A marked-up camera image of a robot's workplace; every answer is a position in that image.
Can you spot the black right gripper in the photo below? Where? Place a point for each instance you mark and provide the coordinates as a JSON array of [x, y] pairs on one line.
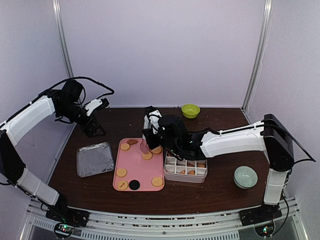
[[151, 143]]

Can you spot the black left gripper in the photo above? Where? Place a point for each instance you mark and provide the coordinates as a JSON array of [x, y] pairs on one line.
[[89, 132]]

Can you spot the brown flower cookie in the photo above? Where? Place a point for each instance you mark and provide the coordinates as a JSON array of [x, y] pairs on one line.
[[132, 141]]

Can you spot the clear plastic box lid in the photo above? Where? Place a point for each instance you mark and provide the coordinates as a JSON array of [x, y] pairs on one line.
[[94, 160]]

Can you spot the lilac divided storage box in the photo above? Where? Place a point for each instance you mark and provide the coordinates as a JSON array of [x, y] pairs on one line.
[[187, 171]]

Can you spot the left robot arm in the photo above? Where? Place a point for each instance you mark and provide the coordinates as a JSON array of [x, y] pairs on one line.
[[20, 131]]

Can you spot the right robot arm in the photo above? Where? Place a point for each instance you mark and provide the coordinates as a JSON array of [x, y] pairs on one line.
[[267, 135]]

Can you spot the round dotted biscuit far left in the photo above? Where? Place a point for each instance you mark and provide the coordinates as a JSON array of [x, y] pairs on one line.
[[157, 150]]

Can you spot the round dotted biscuit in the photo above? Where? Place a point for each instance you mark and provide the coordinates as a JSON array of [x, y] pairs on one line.
[[121, 172], [157, 150], [157, 181]]

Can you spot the round dotted biscuit far corner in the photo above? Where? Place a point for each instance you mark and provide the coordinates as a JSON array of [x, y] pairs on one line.
[[125, 146]]

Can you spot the pink plastic tray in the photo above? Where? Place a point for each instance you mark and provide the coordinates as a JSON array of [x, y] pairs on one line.
[[139, 166]]

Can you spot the round dotted biscuit right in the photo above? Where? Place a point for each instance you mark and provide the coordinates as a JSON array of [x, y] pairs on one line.
[[157, 181]]

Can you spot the round dotted biscuit near left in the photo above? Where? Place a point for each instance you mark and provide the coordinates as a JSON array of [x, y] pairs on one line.
[[121, 172]]

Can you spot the green plastic bowl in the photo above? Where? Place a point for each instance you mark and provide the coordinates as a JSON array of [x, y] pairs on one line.
[[190, 111]]

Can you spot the black sandwich cookie middle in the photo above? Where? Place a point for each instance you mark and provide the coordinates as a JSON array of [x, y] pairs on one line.
[[134, 185]]

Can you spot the dotted biscuit with red mark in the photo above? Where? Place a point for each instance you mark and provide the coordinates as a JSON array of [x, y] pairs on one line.
[[122, 185]]

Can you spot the pale celadon ceramic bowl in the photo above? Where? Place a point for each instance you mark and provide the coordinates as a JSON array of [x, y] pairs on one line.
[[245, 177]]

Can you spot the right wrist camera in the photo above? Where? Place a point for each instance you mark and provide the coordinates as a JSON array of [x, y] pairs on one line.
[[151, 118]]

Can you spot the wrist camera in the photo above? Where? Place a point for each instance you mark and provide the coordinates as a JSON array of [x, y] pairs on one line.
[[151, 118], [96, 104]]

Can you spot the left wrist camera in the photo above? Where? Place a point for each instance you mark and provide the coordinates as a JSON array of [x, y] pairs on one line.
[[96, 104]]

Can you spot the left aluminium corner post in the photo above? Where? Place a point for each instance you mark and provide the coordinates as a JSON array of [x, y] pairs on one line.
[[62, 38]]

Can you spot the aluminium corner post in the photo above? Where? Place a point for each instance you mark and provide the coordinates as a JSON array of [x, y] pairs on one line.
[[62, 38], [261, 47]]

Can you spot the right aluminium corner post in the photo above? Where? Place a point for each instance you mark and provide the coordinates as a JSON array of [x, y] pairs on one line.
[[261, 47]]

